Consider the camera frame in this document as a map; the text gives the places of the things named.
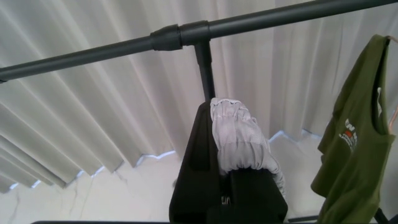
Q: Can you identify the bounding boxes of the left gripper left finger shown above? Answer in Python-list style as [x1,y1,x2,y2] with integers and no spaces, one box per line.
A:
[169,101,222,223]

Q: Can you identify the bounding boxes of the black clothes rack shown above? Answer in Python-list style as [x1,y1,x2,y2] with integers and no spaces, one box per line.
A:
[0,0,398,224]

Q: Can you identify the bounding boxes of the pale grey shorts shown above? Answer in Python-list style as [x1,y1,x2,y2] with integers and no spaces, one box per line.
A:
[210,98,287,200]

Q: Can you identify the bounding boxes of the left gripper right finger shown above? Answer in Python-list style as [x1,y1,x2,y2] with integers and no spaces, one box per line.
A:
[222,167,289,223]

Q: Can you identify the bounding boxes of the green long-sleeved shirt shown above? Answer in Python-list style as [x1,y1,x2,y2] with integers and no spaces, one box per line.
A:
[310,34,397,224]

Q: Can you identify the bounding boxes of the pink clothes hanger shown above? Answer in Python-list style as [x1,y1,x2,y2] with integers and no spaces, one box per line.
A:
[386,35,398,135]

